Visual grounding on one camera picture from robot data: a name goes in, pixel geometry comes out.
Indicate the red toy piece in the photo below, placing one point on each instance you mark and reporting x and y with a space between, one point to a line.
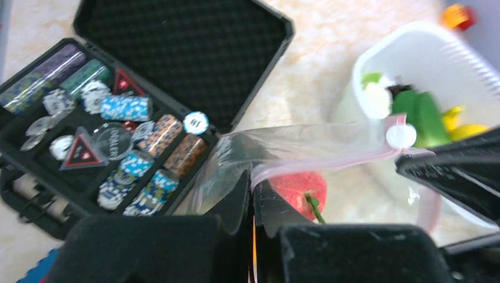
466 18

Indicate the white toy cauliflower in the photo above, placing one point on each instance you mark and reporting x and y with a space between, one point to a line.
379 98

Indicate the white blue poker chip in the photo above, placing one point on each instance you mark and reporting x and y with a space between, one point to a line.
196 123

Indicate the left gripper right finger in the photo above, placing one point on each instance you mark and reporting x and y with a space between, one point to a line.
290 248

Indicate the orange toy piece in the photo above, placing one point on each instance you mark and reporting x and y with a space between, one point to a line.
456 16

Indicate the black toy grape cluster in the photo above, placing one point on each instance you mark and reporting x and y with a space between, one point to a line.
398 88

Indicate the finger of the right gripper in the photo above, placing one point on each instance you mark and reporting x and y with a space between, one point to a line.
466 172

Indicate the black poker chip case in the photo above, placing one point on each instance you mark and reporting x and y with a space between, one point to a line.
94 126

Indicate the clear pink-dotted zip bag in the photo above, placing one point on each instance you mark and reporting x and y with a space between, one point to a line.
357 159

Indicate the green toy bok choy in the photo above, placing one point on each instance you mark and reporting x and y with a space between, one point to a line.
423 113

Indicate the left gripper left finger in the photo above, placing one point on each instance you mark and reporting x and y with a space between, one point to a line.
214 247

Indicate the white oval plastic basket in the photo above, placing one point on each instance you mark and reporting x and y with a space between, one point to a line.
447 102

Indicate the yellow toy bell pepper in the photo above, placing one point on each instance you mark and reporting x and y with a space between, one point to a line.
451 118

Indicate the pink toy peach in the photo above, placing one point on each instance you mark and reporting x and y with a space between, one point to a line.
304 191

